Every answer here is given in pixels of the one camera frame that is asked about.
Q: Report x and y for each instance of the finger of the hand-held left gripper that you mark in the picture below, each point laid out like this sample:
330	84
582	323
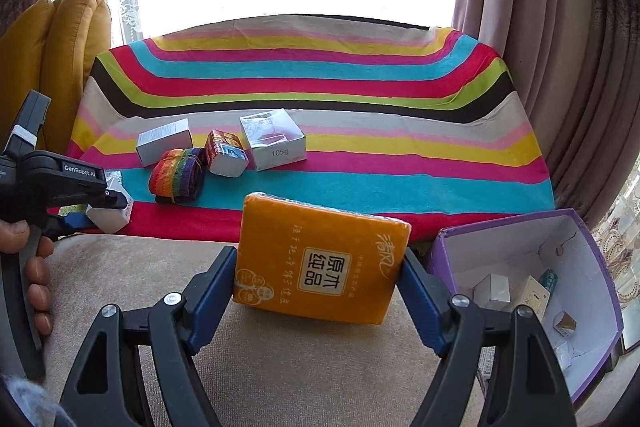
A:
70	223
90	199

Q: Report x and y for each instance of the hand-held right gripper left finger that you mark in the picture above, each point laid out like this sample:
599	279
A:
210	302

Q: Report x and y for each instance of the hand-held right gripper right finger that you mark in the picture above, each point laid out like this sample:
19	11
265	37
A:
420	307

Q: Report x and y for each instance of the white silver-sided box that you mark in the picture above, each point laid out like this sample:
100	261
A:
491	292

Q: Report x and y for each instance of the purple cardboard box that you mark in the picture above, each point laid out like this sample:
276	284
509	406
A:
505	247

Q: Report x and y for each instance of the cream cardboard box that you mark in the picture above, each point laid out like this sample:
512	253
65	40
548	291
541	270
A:
529	299

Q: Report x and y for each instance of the orange tissue pack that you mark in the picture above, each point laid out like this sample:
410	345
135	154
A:
320	257

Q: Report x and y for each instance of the white and teal box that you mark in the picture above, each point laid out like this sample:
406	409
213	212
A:
549	281

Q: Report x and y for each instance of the small gold and white box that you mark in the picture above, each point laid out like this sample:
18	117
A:
565	324

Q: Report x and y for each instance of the person's left hand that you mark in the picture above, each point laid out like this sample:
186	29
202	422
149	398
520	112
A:
40	269

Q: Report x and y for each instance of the white cardboard box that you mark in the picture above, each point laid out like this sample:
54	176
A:
162	142

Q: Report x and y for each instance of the yellow sofa cushion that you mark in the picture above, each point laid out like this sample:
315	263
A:
60	57

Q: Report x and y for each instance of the red and white box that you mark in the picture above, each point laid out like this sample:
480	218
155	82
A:
225	154

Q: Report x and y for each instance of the white 105g box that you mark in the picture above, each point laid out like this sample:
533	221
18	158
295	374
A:
272	139

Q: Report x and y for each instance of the grey fuzzy cloth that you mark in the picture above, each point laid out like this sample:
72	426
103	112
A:
30	402

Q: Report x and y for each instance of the mauve pleated curtain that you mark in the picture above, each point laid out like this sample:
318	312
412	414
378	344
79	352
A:
540	32

